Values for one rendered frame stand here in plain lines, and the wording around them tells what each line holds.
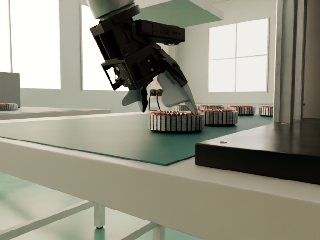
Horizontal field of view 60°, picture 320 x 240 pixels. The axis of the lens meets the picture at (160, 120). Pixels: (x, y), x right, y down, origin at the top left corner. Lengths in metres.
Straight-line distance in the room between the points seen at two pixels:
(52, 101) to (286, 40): 4.86
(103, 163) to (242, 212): 0.15
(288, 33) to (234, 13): 7.13
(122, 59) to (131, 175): 0.22
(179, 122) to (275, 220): 0.31
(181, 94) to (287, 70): 0.20
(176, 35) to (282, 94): 0.22
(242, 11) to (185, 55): 1.86
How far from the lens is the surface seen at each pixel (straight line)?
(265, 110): 1.07
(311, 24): 0.73
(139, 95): 0.56
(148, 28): 0.49
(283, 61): 0.57
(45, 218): 1.63
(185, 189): 0.24
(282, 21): 0.57
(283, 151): 0.25
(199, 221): 0.24
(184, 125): 0.50
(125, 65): 0.44
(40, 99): 5.11
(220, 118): 0.65
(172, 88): 0.47
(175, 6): 1.16
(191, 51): 8.04
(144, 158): 0.30
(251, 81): 7.23
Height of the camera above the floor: 0.81
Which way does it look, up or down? 4 degrees down
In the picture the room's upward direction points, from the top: straight up
